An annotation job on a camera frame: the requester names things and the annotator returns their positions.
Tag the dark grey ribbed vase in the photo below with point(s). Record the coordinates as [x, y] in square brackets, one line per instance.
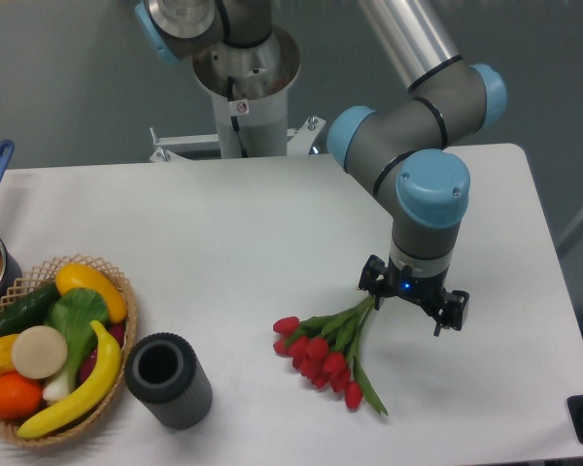
[163, 372]

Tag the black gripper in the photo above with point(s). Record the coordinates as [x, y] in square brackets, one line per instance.
[447, 308]

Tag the green bok choy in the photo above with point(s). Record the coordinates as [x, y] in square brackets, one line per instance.
[71, 316]

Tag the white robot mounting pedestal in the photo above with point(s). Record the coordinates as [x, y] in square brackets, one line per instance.
[249, 91]

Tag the orange fruit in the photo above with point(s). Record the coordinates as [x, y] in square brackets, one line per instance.
[19, 396]

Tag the beige round disc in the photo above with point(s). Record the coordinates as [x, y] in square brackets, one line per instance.
[39, 352]

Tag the green cucumber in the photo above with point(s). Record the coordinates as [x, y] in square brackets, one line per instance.
[28, 311]

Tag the woven wicker basket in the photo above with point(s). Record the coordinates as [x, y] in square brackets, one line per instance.
[40, 275]

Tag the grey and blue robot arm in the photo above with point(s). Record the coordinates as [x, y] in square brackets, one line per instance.
[400, 158]

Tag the red vegetable in basket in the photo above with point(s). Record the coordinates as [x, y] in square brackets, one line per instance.
[106, 365]

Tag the yellow banana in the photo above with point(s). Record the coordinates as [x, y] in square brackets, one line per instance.
[81, 401]

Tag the red tulip bouquet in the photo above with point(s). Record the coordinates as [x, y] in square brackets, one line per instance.
[326, 351]

